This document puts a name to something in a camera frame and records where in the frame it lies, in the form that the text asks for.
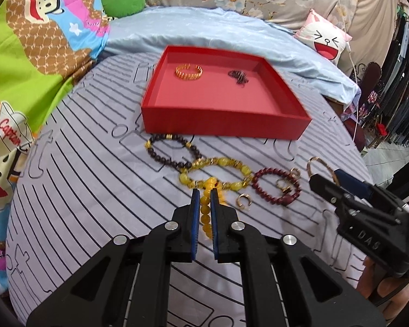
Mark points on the beige curtain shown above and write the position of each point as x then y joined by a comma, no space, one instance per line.
371,17

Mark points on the green pillow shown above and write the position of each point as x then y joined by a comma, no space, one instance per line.
122,1

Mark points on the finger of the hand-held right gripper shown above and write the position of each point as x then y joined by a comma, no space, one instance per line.
325,187
352,182

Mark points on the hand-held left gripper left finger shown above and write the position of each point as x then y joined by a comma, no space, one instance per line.
195,224

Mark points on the person's right hand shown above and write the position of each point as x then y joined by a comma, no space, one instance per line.
400,294

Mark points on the dark wooden chair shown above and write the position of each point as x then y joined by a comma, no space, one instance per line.
373,75

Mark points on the red box tray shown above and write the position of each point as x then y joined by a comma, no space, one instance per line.
225,98

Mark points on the cartoon monkey printed blanket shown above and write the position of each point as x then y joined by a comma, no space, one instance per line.
37,58

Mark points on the cardboard box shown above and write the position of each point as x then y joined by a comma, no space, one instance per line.
334,105

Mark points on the light blue blanket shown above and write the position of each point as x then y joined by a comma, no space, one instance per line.
208,27

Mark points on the rack of hanging clothes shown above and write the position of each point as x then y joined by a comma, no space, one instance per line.
407,85

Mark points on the thin gold bangle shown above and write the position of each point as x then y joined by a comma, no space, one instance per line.
313,161

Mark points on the grey striped bed sheet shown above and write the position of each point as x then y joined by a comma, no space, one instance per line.
88,184

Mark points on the gold ear cuff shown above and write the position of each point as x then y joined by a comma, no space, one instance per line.
239,203

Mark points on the pink cat face pillow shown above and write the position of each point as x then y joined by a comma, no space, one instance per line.
323,39

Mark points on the small red bag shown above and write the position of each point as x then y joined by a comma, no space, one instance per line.
381,129

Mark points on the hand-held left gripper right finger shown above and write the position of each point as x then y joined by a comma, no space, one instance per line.
215,224

